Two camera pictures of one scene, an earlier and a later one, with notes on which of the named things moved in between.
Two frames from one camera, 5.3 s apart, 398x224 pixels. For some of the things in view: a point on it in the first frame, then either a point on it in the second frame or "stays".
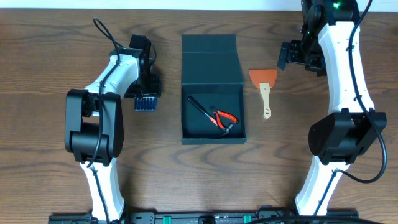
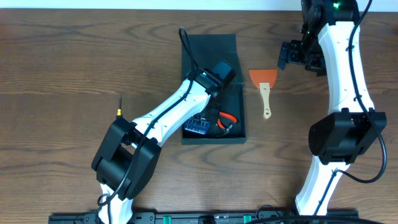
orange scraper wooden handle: x=264 y=79 stays
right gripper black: x=293 y=56 stays
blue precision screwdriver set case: x=145 y=104 -> x=197 y=124
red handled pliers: x=217 y=113 stays
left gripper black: x=148 y=91 -> x=210 y=115
